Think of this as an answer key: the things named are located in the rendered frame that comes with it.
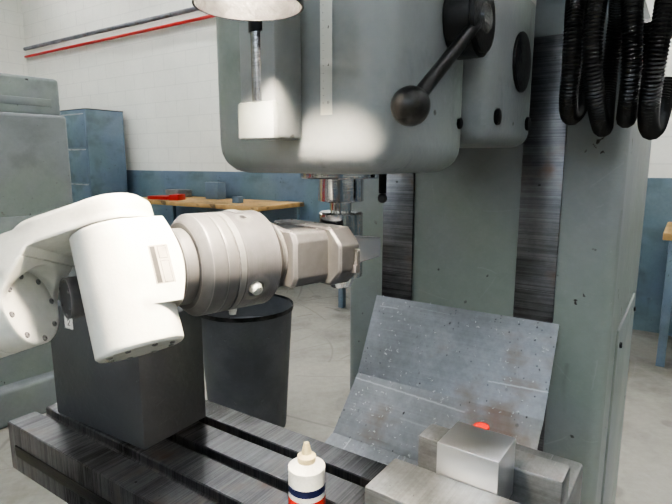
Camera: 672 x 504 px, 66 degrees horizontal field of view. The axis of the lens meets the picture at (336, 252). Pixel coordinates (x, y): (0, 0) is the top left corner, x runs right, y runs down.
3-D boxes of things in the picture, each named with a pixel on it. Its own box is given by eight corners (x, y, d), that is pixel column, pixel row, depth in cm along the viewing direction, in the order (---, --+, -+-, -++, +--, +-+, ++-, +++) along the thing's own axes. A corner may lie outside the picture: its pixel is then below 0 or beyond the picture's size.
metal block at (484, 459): (495, 522, 48) (499, 462, 47) (434, 498, 51) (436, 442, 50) (512, 493, 52) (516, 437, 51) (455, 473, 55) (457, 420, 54)
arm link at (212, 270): (225, 194, 44) (81, 199, 36) (259, 317, 42) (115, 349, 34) (174, 241, 52) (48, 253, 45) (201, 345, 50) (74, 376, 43)
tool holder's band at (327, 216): (310, 220, 56) (310, 210, 56) (344, 217, 59) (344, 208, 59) (336, 224, 52) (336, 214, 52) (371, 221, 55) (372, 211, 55)
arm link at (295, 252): (361, 208, 49) (253, 216, 41) (360, 308, 50) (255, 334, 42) (281, 201, 58) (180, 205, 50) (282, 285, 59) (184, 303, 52)
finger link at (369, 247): (375, 260, 57) (332, 267, 53) (376, 231, 56) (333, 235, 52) (386, 262, 55) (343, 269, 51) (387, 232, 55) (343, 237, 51)
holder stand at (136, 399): (144, 452, 74) (134, 316, 71) (56, 412, 85) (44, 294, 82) (206, 417, 84) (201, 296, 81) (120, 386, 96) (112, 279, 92)
